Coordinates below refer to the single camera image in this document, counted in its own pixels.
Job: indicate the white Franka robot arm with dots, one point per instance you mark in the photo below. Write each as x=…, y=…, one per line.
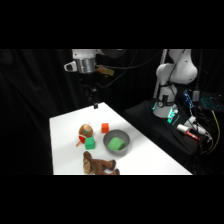
x=176, y=70

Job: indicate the red cube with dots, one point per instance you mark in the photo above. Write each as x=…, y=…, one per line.
x=105, y=127

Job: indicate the blue circuit board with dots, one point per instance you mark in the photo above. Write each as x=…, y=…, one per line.
x=188, y=98

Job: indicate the black curtain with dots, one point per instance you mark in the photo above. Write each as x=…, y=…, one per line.
x=30, y=110

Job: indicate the black robot stand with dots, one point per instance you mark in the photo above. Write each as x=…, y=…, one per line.
x=150, y=123

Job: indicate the gray metal bowl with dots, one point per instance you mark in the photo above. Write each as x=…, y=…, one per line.
x=121, y=136

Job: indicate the white marker red cap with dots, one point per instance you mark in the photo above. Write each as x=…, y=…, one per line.
x=186, y=130

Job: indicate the tan connector tag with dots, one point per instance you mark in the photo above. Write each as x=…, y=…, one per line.
x=105, y=70

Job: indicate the gingerbread man plush toy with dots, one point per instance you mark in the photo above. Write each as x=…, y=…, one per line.
x=86, y=130

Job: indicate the green sponge block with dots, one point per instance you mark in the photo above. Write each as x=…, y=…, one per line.
x=116, y=144

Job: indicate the green lit control box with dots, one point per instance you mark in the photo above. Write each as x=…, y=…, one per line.
x=173, y=116

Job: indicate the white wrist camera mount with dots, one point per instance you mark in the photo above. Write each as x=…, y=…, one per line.
x=70, y=66

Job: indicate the green cube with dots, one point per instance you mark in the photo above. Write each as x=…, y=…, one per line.
x=90, y=143

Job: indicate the silver vertical pole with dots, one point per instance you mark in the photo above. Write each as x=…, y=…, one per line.
x=160, y=71

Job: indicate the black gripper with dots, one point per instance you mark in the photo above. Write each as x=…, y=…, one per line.
x=90, y=87

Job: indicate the black laptop keyboard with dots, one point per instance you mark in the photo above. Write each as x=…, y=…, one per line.
x=210, y=101

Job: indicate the brown plush animal toy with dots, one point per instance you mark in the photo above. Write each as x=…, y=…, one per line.
x=99, y=164

